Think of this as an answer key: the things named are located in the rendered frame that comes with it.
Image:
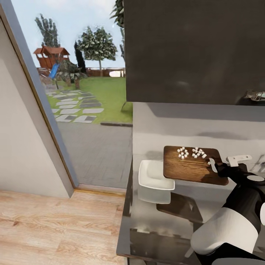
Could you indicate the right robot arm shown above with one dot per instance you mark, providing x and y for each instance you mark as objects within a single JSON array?
[{"x": 229, "y": 237}]

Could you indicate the cabinet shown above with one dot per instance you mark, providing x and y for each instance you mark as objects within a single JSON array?
[{"x": 195, "y": 51}]

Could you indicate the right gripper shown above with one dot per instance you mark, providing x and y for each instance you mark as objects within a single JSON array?
[{"x": 227, "y": 171}]

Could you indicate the fixed window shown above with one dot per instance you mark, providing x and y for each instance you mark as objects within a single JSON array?
[{"x": 72, "y": 53}]

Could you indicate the bowl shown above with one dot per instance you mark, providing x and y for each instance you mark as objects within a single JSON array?
[{"x": 151, "y": 176}]

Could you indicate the cutting board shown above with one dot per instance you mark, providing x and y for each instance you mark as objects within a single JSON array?
[{"x": 191, "y": 168}]

